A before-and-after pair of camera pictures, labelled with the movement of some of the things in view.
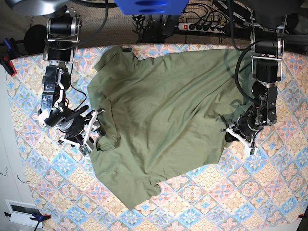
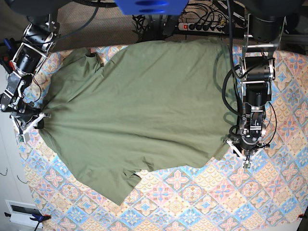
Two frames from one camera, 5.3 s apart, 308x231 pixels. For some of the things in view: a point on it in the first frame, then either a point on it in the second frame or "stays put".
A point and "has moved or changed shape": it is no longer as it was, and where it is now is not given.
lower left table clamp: x=36 y=217 stays put
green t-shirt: x=161 y=117 has moved or changed shape
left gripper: x=82 y=127 to x=25 y=119
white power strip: x=202 y=28 stays put
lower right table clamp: x=301 y=216 stays put
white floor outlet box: x=21 y=212 stays put
